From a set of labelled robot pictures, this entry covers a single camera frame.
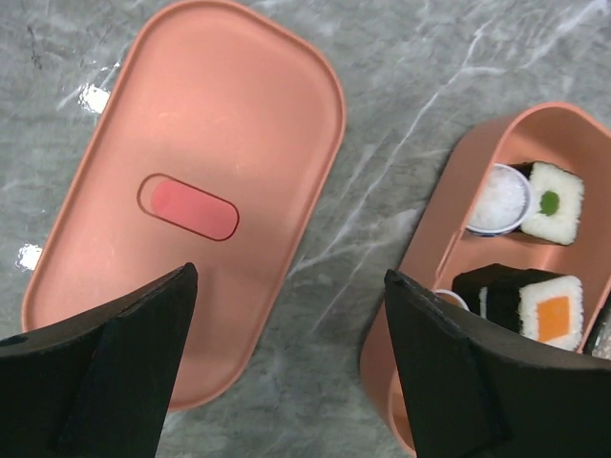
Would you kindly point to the orange sushi roll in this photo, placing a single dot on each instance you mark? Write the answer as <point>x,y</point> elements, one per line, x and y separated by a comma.
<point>540,305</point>

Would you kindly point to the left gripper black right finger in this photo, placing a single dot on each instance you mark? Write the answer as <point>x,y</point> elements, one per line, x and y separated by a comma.
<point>474,389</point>

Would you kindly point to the small noodle soup cup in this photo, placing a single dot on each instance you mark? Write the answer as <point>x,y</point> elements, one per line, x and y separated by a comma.
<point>451,297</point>

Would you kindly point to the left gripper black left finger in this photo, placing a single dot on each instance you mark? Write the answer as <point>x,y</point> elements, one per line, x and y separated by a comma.
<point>99,383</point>

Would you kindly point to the green sushi roll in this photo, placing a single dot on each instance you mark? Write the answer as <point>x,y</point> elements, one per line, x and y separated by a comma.
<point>557,198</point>

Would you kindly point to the pink lunch box lid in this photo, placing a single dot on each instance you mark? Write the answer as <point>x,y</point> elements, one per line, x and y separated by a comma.
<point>212,149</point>

